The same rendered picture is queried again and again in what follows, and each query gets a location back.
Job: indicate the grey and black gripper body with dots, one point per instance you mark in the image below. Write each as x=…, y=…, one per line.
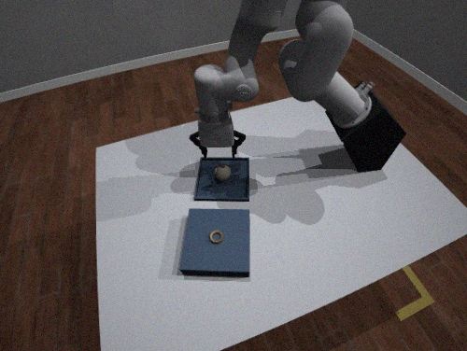
x=218, y=134

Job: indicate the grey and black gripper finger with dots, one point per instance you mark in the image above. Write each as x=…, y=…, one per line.
x=237, y=142
x=193, y=138

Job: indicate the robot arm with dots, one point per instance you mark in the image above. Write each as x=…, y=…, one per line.
x=326, y=30

